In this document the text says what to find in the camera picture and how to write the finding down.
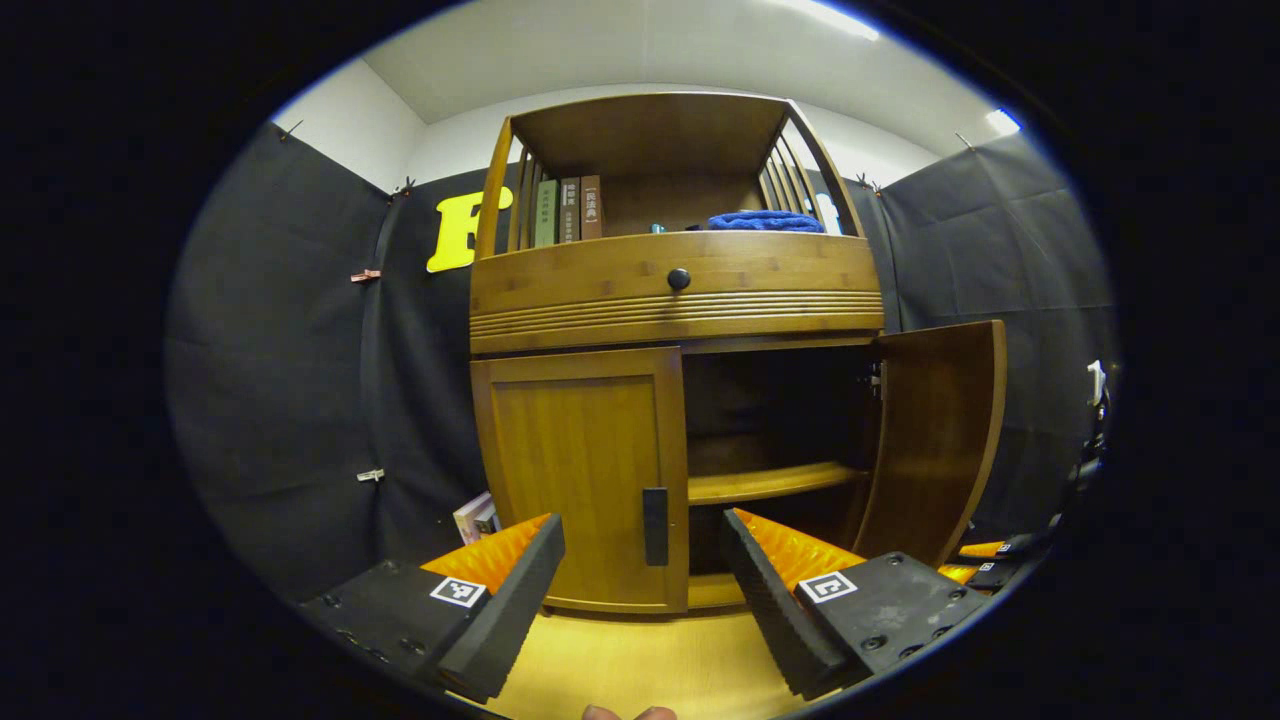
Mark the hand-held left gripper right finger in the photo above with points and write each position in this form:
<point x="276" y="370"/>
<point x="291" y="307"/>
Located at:
<point x="775" y="610"/>

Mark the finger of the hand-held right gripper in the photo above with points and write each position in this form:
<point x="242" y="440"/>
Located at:
<point x="1015" y="548"/>
<point x="1000" y="577"/>

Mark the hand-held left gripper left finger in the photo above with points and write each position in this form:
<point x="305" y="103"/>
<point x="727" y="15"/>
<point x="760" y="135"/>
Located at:
<point x="510" y="610"/>

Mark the wooden shoe cabinet door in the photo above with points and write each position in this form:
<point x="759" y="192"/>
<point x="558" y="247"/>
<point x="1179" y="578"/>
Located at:
<point x="940" y="430"/>
<point x="570" y="470"/>

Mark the wooden double-door shoe cabinet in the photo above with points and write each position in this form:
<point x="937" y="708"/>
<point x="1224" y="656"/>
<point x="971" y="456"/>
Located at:
<point x="650" y="130"/>

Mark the metal door hinge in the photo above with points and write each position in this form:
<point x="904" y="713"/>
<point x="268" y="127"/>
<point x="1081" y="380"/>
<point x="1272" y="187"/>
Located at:
<point x="876" y="380"/>

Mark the grey yellow standing book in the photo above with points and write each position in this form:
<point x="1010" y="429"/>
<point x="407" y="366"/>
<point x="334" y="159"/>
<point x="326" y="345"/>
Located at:
<point x="487" y="522"/>

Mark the pale standing book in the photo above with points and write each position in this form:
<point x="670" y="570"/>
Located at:
<point x="468" y="518"/>

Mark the wooden inner shelf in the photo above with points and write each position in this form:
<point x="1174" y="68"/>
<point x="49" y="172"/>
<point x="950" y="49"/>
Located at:
<point x="760" y="483"/>

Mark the wooden drawer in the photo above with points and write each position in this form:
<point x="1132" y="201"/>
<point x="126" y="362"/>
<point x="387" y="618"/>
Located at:
<point x="600" y="285"/>

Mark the black backdrop cloth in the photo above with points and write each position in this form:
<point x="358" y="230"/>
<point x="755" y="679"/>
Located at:
<point x="290" y="350"/>

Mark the black drawer knob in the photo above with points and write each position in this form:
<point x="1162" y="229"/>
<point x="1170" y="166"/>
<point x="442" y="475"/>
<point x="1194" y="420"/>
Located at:
<point x="679" y="279"/>

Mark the blue towel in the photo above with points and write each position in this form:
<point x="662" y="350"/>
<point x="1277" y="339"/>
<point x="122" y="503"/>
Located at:
<point x="765" y="221"/>

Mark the green book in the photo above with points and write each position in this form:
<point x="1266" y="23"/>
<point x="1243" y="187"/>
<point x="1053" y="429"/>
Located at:
<point x="545" y="212"/>

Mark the ceiling light panel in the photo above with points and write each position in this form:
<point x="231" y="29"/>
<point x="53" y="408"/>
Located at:
<point x="1002" y="121"/>

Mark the dark clip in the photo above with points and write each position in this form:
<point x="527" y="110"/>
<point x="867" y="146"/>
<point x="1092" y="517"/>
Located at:
<point x="406" y="188"/>

